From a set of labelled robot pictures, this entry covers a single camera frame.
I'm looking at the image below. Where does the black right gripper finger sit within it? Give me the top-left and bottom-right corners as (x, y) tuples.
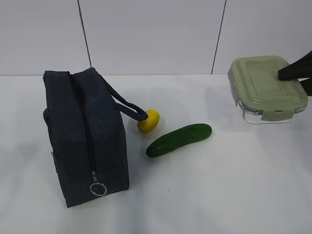
(300, 78), (312, 96)
(278, 51), (312, 81)

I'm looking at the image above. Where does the green lid glass food container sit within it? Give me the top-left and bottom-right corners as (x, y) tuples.
(228, 56), (308, 124)

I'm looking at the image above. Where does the green cucumber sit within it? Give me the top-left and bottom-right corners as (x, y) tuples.
(146, 123), (213, 157)

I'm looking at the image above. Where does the yellow lemon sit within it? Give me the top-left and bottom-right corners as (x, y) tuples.
(137, 109), (160, 133)

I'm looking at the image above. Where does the navy blue lunch bag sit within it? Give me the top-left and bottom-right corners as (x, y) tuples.
(43, 67), (148, 208)

